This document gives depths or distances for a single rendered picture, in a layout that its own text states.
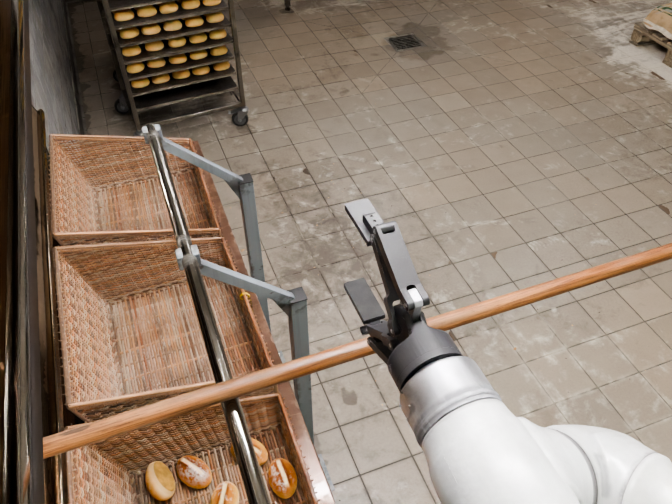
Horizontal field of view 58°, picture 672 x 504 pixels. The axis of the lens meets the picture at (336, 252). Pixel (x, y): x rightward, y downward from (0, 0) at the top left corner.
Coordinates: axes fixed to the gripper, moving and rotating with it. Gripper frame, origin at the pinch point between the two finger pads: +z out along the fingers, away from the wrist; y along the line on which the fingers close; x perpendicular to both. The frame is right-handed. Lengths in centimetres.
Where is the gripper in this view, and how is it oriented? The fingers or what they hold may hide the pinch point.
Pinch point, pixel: (358, 250)
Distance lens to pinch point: 75.3
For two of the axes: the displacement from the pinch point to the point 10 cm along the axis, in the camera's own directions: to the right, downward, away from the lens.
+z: -3.6, -6.5, 6.7
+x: 9.3, -2.5, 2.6
